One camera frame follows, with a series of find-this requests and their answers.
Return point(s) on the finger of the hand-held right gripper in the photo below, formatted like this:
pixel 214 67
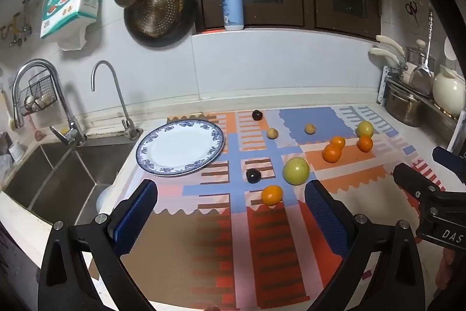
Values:
pixel 451 161
pixel 415 180

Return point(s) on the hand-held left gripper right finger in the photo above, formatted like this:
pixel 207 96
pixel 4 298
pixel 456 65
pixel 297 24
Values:
pixel 326 218

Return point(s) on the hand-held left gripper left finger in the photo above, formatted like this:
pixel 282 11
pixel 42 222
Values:
pixel 136 214

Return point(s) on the large green apple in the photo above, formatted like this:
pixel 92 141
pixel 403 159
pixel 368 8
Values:
pixel 296 170

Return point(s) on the orange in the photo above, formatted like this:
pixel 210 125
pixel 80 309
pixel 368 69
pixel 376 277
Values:
pixel 332 154
pixel 365 144
pixel 338 141
pixel 272 195

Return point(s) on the blue patterned white plate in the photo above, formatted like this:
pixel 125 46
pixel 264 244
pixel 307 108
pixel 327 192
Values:
pixel 180 150

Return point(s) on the dark plum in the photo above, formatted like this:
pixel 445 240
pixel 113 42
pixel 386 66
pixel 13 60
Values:
pixel 257 115
pixel 252 175

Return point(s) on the small brown kiwi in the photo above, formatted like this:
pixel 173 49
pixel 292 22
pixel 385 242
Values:
pixel 310 129

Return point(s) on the brown longan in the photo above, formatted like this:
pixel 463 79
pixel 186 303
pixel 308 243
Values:
pixel 272 133

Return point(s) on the person's right hand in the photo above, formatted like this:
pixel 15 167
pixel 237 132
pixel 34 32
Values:
pixel 445 269

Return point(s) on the white bowl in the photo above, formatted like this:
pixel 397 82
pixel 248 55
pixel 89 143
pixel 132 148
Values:
pixel 105 198

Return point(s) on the metal kitchen rack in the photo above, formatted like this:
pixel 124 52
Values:
pixel 437 116

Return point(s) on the colourful patterned mat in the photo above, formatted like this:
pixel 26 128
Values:
pixel 276 241

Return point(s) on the small yellow-green apple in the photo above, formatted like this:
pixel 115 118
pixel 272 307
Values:
pixel 364 129

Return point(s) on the stainless steel pot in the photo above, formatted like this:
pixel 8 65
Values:
pixel 402 107

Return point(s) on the slim gooseneck faucet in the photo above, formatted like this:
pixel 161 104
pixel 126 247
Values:
pixel 130 130

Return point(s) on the metal spatula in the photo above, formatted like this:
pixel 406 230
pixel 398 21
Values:
pixel 422 77

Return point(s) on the stainless steel sink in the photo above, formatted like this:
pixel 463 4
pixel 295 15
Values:
pixel 54 180

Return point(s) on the large chrome faucet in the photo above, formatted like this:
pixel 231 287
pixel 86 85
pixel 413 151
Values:
pixel 74 129

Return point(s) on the black scissors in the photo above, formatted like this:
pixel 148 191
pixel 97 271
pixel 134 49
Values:
pixel 411 8

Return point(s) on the teal paper towel pack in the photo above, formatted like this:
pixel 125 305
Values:
pixel 69 1

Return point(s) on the white pump soap bottle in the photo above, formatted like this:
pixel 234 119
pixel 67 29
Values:
pixel 233 8

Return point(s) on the brass wall hooks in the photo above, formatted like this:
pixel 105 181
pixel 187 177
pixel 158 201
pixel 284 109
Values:
pixel 16 27

